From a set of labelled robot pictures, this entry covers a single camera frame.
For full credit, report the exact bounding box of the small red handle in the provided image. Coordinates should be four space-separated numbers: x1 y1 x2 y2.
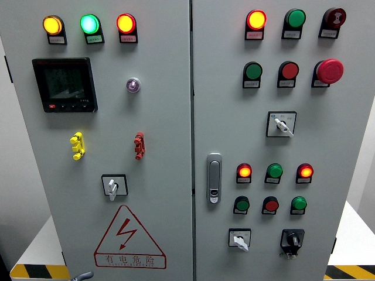
134 132 146 161

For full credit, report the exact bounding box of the grey cabinet door with lock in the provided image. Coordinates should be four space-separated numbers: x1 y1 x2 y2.
192 0 375 281

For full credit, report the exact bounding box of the small green lamp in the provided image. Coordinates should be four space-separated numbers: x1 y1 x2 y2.
291 196 308 211
265 163 284 179

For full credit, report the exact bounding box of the large lit red lamp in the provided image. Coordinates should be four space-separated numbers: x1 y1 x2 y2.
116 13 138 35
246 9 268 31

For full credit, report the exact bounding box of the large red stop button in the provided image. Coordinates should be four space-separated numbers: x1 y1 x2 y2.
315 59 345 85

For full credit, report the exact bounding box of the large green push button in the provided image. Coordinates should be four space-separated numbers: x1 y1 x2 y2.
243 61 264 81

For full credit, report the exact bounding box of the round white lamp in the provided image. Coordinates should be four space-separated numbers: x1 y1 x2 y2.
125 77 142 94

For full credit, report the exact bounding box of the black display meter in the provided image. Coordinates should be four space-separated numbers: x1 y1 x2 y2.
32 57 98 114

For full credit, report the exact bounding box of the black-handled turn switch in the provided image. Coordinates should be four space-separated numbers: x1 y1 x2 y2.
279 228 305 261

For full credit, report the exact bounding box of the small lit red lamp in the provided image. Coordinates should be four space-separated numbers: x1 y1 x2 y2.
236 163 253 179
296 163 314 179

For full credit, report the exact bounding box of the dark red buzzer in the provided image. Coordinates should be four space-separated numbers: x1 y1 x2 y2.
323 8 347 29

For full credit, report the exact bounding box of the small green push button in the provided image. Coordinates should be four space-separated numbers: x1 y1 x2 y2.
233 196 250 212

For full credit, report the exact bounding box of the large white-handled turn switch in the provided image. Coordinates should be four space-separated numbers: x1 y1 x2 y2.
265 111 297 139

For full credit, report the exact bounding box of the silver door lock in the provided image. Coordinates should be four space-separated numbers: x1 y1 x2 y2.
206 152 223 205

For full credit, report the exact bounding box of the grey cabinet door with display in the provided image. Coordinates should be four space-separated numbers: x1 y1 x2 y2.
0 0 194 281

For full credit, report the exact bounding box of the red warning triangle sticker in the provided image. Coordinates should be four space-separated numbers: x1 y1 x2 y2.
94 204 167 270

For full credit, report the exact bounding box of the large lit green lamp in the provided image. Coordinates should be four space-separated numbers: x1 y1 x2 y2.
80 13 101 35

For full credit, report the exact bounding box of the large red push button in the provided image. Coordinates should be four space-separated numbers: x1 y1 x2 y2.
278 61 300 80

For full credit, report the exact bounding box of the small red push button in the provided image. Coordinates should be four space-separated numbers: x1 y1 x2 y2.
262 196 280 213

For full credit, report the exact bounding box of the small white-handled turn switch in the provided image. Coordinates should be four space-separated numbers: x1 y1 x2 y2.
228 228 252 252

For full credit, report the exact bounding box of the small yellow handle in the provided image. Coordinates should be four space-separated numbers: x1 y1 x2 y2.
69 132 86 161

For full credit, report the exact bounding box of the large lit yellow lamp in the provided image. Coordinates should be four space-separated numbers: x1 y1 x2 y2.
42 15 64 36

